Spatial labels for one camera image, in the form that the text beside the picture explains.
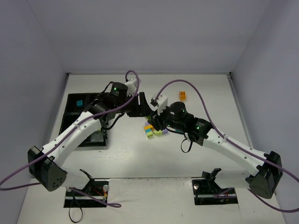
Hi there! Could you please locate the light green lego brick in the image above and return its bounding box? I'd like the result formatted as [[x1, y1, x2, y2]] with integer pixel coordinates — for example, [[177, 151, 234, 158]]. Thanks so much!
[[153, 130, 163, 136]]

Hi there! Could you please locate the long orange lego brick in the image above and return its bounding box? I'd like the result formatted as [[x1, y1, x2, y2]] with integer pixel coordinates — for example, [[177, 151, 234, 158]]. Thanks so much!
[[144, 125, 155, 130]]

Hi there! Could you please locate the orange square lego brick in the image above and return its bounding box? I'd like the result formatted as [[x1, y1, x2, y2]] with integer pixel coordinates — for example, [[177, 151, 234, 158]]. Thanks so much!
[[179, 91, 186, 101]]

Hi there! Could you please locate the small teal lego brick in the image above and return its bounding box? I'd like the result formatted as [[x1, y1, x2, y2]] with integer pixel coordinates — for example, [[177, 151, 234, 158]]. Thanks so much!
[[76, 100, 83, 107]]

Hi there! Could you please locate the pale green brick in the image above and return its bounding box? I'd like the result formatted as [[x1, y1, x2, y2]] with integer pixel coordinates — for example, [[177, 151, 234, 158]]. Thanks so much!
[[146, 132, 154, 139]]

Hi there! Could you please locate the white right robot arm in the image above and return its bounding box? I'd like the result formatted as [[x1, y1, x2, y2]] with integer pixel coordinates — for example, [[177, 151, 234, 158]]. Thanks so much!
[[149, 101, 283, 199]]

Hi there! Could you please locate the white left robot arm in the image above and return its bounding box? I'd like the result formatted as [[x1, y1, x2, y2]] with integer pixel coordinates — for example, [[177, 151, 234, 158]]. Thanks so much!
[[28, 78, 153, 192]]

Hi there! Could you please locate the black divided sorting bin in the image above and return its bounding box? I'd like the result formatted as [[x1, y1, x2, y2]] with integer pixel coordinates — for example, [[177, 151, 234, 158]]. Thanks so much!
[[59, 93, 107, 147]]

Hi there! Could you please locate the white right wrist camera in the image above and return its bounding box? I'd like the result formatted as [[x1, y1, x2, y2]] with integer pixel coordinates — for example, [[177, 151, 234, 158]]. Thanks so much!
[[150, 92, 168, 115]]

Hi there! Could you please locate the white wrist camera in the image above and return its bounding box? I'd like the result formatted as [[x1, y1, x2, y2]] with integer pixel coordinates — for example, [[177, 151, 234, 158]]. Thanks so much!
[[150, 92, 168, 115], [125, 78, 137, 97]]

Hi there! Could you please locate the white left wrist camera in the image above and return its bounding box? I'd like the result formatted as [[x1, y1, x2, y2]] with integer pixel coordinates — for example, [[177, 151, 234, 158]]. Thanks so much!
[[125, 78, 137, 97]]

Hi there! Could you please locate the black thin cable loop right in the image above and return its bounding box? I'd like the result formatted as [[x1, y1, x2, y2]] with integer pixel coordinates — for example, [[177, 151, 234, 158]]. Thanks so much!
[[180, 134, 194, 154]]

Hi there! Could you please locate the black thin cable loop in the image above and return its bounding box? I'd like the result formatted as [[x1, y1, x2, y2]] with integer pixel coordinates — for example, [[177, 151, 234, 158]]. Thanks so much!
[[68, 196, 84, 222], [180, 134, 194, 154]]

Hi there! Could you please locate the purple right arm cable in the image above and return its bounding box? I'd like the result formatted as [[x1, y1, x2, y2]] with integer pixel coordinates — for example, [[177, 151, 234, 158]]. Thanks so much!
[[154, 79, 299, 213]]

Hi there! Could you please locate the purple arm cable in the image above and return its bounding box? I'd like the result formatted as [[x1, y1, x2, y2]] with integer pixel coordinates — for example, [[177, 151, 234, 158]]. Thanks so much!
[[0, 70, 141, 208], [154, 79, 299, 213]]

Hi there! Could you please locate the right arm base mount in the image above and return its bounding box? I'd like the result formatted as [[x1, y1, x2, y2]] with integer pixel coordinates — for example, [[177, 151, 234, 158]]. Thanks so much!
[[192, 168, 238, 206]]

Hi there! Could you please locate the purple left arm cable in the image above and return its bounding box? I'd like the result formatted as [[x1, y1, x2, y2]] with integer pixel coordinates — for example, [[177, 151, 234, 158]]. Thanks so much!
[[0, 70, 141, 208]]

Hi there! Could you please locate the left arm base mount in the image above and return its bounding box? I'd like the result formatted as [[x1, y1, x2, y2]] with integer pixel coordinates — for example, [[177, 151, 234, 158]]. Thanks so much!
[[64, 169, 109, 208]]

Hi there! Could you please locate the black thin cable loop left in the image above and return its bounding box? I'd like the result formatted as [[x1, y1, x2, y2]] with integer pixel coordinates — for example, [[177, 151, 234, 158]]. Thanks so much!
[[68, 196, 84, 222]]

